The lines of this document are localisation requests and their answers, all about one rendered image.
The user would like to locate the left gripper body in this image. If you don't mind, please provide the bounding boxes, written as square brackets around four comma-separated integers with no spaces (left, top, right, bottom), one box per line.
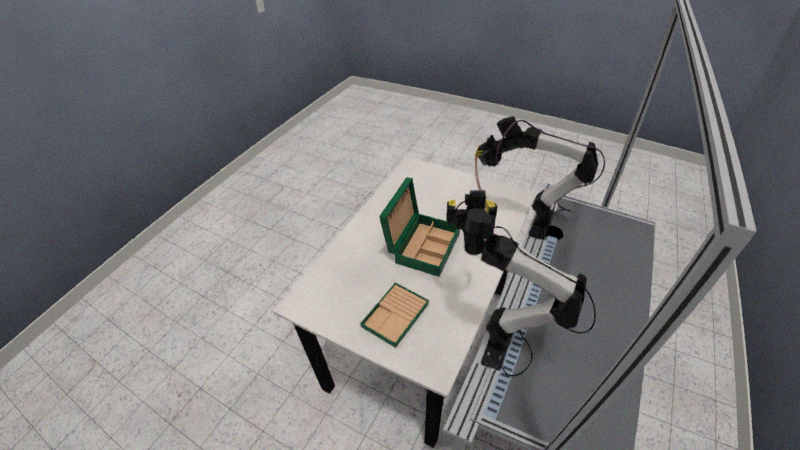
[446,202,498,230]

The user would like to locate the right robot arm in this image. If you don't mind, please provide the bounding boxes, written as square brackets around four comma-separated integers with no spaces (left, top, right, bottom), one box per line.
[479,116,599,240]

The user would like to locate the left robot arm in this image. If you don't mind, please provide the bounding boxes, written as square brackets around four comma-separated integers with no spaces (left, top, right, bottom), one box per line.
[464,190,587,370]

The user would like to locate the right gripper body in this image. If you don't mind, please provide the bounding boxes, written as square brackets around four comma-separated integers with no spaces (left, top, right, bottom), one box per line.
[477,135,508,163]

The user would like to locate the green jewelry box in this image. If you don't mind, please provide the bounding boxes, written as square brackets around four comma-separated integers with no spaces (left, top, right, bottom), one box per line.
[379,177,460,277]

